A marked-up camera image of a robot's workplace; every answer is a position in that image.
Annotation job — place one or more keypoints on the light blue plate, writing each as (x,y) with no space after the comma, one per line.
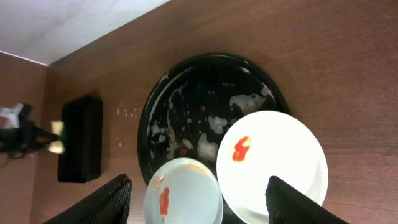
(183,191)

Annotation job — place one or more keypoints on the white plate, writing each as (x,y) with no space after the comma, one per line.
(265,144)

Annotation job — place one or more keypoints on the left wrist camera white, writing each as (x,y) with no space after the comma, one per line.
(12,116)

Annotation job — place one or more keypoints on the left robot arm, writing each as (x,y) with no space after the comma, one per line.
(8,141)

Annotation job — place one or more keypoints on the black rectangular tray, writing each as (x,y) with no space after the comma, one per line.
(82,137)

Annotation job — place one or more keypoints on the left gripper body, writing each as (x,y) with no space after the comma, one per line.
(30,137)

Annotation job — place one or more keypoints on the yellow sponge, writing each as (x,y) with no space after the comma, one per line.
(57,146)

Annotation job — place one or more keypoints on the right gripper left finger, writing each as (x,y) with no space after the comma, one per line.
(110,204)

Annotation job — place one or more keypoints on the black round tray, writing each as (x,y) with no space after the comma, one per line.
(189,111)

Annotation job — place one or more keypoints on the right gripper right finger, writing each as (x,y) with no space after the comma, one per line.
(286,205)

